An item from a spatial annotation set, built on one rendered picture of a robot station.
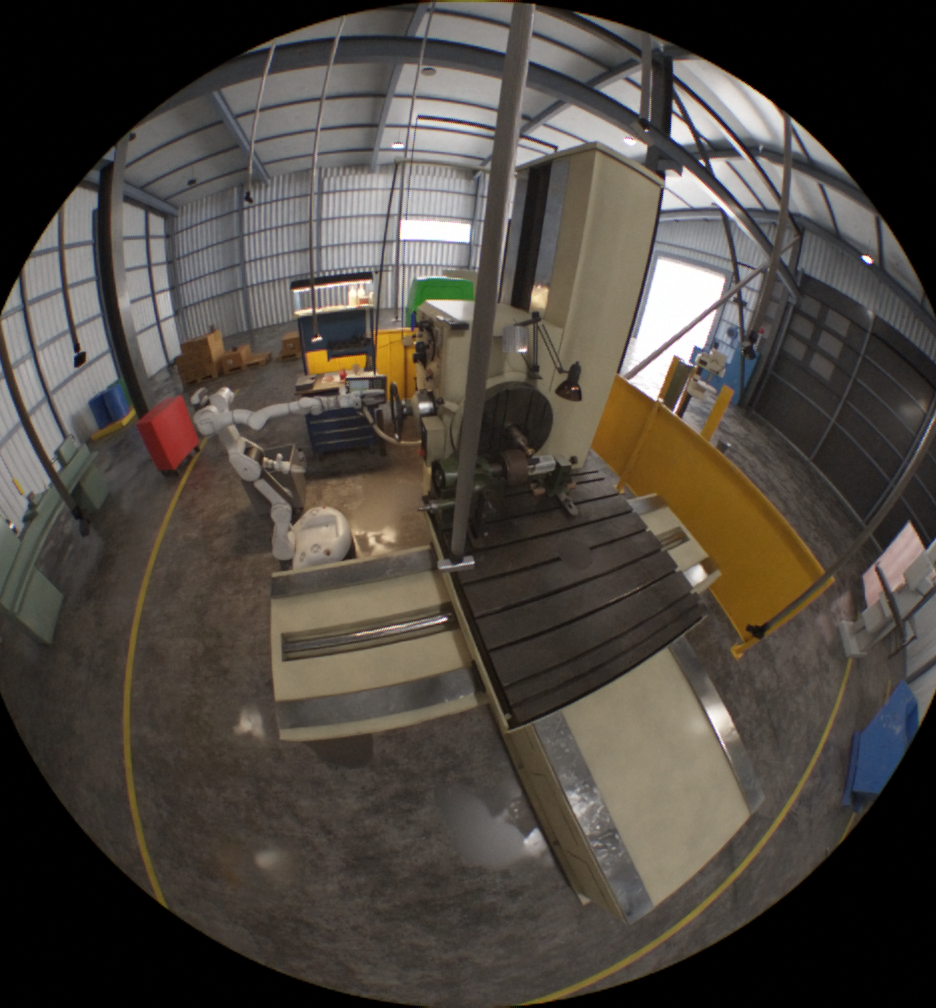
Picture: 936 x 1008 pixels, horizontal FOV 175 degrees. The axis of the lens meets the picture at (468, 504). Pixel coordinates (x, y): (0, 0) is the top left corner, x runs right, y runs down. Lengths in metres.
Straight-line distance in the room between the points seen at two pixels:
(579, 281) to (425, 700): 2.18
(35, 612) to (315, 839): 4.20
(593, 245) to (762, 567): 2.77
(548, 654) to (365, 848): 1.76
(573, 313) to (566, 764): 2.31
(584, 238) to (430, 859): 3.56
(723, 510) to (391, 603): 2.86
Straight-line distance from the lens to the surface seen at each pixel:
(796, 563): 3.05
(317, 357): 4.41
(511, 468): 1.52
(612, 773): 1.84
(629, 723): 1.90
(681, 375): 7.01
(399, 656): 1.53
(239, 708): 2.60
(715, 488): 3.19
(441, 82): 10.85
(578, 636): 1.37
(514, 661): 1.25
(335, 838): 2.38
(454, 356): 1.56
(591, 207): 1.85
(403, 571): 1.70
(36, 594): 5.27
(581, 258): 1.80
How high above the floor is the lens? 2.17
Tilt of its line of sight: 44 degrees down
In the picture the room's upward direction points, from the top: 7 degrees clockwise
